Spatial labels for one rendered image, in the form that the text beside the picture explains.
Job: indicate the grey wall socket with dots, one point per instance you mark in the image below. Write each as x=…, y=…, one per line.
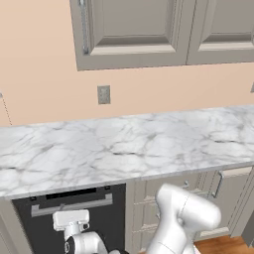
x=252, y=87
x=103, y=95

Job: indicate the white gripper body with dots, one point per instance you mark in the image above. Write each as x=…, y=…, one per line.
x=71, y=218

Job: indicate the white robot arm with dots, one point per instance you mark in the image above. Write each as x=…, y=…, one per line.
x=180, y=218

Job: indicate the grey wall cupboard door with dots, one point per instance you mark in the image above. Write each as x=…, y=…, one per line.
x=225, y=29
x=132, y=31

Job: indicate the grey base cupboard door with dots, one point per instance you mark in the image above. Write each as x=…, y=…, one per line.
x=233, y=201

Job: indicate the black dishwasher door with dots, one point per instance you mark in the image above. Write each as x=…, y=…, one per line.
x=109, y=228

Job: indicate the grey drawer front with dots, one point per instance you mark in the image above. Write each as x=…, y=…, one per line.
x=142, y=239
x=150, y=189
x=149, y=216

